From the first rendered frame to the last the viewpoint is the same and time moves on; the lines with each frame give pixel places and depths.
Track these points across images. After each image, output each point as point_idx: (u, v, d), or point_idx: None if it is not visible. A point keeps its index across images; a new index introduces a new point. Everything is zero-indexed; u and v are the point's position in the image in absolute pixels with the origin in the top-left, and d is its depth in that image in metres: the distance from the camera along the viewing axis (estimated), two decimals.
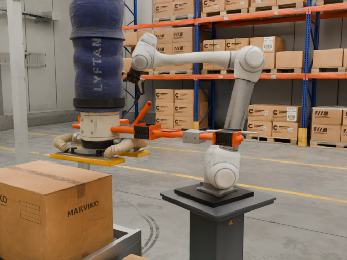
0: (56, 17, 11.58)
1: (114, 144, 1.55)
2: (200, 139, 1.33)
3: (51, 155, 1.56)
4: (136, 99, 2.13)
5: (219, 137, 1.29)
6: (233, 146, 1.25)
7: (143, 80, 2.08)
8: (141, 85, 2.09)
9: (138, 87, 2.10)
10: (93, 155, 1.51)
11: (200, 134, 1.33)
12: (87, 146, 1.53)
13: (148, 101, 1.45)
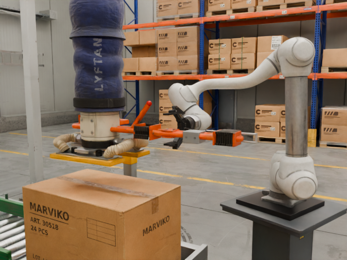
0: (54, 16, 11.27)
1: (114, 144, 1.55)
2: (200, 139, 1.33)
3: (51, 155, 1.56)
4: (172, 143, 1.62)
5: (219, 137, 1.29)
6: (233, 146, 1.25)
7: None
8: (182, 140, 1.70)
9: (179, 138, 1.68)
10: (93, 155, 1.51)
11: (200, 134, 1.33)
12: (87, 146, 1.53)
13: (148, 101, 1.45)
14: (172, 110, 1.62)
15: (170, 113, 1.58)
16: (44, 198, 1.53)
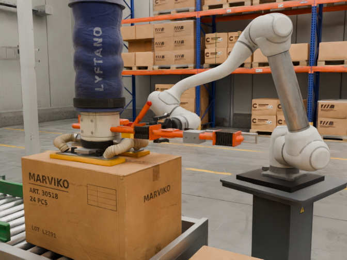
0: (49, 11, 11.21)
1: (114, 144, 1.55)
2: (200, 139, 1.33)
3: (51, 155, 1.56)
4: None
5: (219, 137, 1.29)
6: (233, 146, 1.25)
7: (169, 141, 1.59)
8: (165, 139, 1.56)
9: None
10: (93, 155, 1.51)
11: (200, 134, 1.33)
12: (87, 146, 1.53)
13: (148, 101, 1.45)
14: (153, 122, 1.48)
15: (151, 126, 1.45)
16: (44, 167, 1.52)
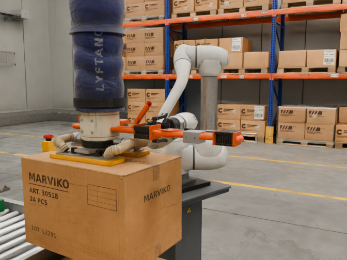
0: (25, 16, 11.41)
1: (114, 144, 1.55)
2: (200, 139, 1.33)
3: (51, 155, 1.56)
4: None
5: (219, 137, 1.29)
6: (233, 146, 1.25)
7: (168, 141, 1.60)
8: (163, 139, 1.57)
9: None
10: (93, 155, 1.51)
11: (200, 134, 1.33)
12: (87, 146, 1.53)
13: (148, 101, 1.45)
14: (153, 122, 1.48)
15: (150, 126, 1.45)
16: (44, 167, 1.52)
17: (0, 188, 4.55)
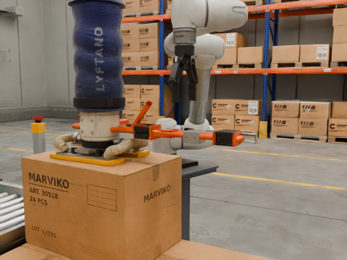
0: (20, 12, 11.40)
1: (114, 144, 1.55)
2: (200, 139, 1.33)
3: (51, 155, 1.56)
4: (172, 93, 1.34)
5: (219, 137, 1.29)
6: (233, 146, 1.25)
7: (174, 57, 1.33)
8: (173, 67, 1.33)
9: None
10: (93, 155, 1.51)
11: (200, 134, 1.33)
12: (87, 146, 1.53)
13: (148, 101, 1.45)
14: (191, 87, 1.46)
15: (189, 96, 1.46)
16: (44, 167, 1.52)
17: None
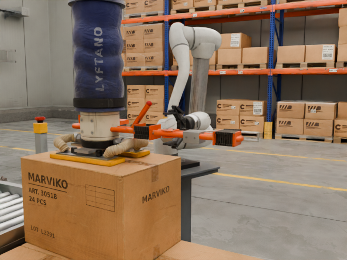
0: (26, 13, 11.47)
1: (114, 144, 1.55)
2: (200, 139, 1.33)
3: (51, 155, 1.56)
4: (172, 143, 1.62)
5: (219, 137, 1.29)
6: (233, 146, 1.25)
7: None
8: (181, 139, 1.70)
9: (179, 137, 1.68)
10: (93, 155, 1.51)
11: (200, 134, 1.33)
12: (87, 146, 1.53)
13: (148, 101, 1.45)
14: (172, 110, 1.62)
15: (170, 113, 1.59)
16: (43, 167, 1.52)
17: None
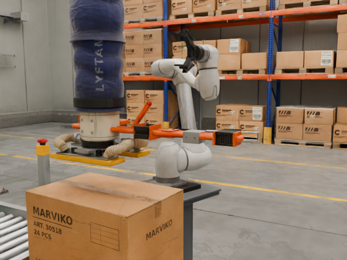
0: (25, 18, 11.47)
1: (114, 144, 1.55)
2: (200, 139, 1.33)
3: (51, 155, 1.56)
4: (183, 65, 1.64)
5: (219, 137, 1.29)
6: (233, 146, 1.25)
7: (194, 64, 1.76)
8: (191, 65, 1.73)
9: (189, 62, 1.71)
10: (93, 155, 1.51)
11: (200, 134, 1.33)
12: (87, 146, 1.53)
13: (148, 101, 1.45)
14: (183, 32, 1.64)
15: (181, 33, 1.61)
16: (48, 202, 1.54)
17: None
